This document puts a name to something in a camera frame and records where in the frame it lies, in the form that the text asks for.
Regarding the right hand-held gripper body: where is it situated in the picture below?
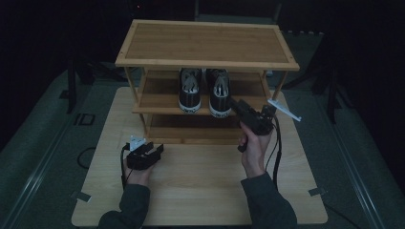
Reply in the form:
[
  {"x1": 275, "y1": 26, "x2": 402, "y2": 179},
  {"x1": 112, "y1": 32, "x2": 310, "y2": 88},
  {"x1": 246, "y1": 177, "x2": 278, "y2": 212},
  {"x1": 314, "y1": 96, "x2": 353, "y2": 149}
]
[{"x1": 237, "y1": 97, "x2": 303, "y2": 154}]

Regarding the black canvas sneaker white sole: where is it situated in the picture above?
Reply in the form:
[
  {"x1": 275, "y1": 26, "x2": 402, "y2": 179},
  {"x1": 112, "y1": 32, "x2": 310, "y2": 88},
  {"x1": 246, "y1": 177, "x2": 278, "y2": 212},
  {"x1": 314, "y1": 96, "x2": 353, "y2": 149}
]
[
  {"x1": 178, "y1": 67, "x2": 204, "y2": 115},
  {"x1": 204, "y1": 68, "x2": 233, "y2": 119}
]

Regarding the person's right hand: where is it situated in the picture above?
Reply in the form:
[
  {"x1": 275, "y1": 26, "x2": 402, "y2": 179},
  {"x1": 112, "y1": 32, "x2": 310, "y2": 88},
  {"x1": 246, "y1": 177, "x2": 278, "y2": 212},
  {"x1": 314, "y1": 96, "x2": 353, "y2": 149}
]
[{"x1": 238, "y1": 121, "x2": 275, "y2": 179}]

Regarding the grey tape strip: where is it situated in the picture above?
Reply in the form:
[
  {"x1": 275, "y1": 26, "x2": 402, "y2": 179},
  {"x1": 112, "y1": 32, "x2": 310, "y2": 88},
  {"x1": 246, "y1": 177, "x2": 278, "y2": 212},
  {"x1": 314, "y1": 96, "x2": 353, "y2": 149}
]
[
  {"x1": 70, "y1": 190, "x2": 93, "y2": 203},
  {"x1": 308, "y1": 187, "x2": 328, "y2": 198}
]

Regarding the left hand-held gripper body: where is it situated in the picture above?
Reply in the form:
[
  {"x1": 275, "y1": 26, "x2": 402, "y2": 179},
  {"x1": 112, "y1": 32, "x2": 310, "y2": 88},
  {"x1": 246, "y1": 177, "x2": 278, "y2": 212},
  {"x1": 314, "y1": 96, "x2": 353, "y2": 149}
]
[{"x1": 122, "y1": 135, "x2": 161, "y2": 171}]

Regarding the person's left hand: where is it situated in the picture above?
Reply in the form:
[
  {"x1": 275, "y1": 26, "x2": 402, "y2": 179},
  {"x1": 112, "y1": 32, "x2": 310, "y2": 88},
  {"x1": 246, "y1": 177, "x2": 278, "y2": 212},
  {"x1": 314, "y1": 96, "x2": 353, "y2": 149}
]
[{"x1": 122, "y1": 157, "x2": 155, "y2": 187}]

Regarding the three-tier wooden shoe rack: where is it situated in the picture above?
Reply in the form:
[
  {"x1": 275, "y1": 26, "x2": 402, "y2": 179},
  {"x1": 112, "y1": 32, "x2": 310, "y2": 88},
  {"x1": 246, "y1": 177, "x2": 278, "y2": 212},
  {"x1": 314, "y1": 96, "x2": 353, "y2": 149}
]
[{"x1": 115, "y1": 18, "x2": 301, "y2": 146}]

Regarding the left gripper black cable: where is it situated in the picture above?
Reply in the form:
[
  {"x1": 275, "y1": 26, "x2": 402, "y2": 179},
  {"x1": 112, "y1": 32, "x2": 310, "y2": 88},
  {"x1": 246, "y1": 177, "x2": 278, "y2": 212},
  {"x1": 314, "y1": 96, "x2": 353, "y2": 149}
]
[{"x1": 76, "y1": 142, "x2": 131, "y2": 193}]

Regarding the black floor cable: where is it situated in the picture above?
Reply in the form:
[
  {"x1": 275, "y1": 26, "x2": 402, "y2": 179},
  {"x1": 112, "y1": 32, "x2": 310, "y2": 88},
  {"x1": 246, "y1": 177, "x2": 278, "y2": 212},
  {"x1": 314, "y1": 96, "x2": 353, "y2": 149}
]
[{"x1": 323, "y1": 202, "x2": 362, "y2": 229}]

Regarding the black metal stand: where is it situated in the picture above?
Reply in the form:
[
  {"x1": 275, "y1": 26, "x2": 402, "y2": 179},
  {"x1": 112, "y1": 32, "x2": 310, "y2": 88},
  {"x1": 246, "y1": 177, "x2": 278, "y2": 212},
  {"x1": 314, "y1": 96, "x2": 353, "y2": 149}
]
[
  {"x1": 58, "y1": 56, "x2": 128, "y2": 115},
  {"x1": 281, "y1": 31, "x2": 354, "y2": 126}
]

